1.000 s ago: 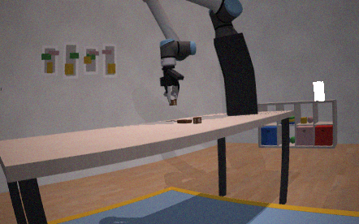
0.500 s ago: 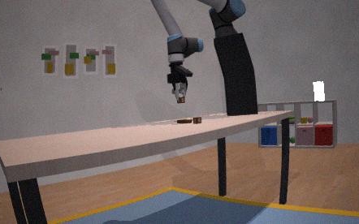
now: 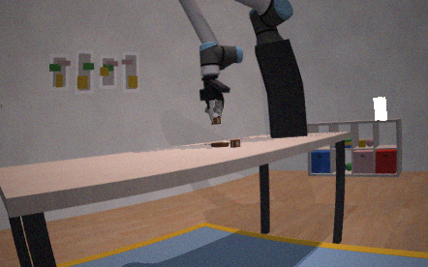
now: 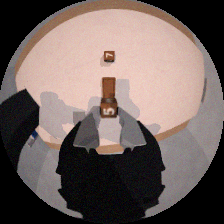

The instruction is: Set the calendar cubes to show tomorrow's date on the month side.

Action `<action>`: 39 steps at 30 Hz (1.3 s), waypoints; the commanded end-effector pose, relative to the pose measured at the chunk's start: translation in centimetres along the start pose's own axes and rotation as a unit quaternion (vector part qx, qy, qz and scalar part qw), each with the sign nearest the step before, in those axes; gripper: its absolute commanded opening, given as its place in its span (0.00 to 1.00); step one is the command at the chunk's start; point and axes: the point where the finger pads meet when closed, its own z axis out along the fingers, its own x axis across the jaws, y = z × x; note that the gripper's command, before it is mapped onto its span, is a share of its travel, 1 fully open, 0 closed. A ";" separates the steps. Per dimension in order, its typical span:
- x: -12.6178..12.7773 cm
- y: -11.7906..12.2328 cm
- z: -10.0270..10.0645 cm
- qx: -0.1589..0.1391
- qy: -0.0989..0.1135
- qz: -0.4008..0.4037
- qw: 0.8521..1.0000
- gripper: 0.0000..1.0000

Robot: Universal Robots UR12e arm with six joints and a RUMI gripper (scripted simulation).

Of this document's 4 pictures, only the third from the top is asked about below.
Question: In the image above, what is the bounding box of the brown rectangular tray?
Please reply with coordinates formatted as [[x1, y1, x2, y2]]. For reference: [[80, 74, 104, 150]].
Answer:
[[211, 142, 229, 147]]

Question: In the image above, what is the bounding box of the brown cube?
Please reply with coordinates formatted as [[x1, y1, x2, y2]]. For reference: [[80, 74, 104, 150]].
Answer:
[[230, 139, 240, 147], [211, 117, 221, 125]]

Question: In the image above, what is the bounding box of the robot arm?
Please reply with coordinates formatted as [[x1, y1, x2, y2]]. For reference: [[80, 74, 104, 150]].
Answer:
[[179, 0, 293, 93]]

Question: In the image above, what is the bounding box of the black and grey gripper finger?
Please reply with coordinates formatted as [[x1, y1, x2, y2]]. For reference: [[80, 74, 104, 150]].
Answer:
[[204, 94, 214, 123], [213, 94, 224, 117]]

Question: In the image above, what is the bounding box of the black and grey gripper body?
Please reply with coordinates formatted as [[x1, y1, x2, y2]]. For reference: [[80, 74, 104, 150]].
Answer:
[[199, 74, 222, 101]]

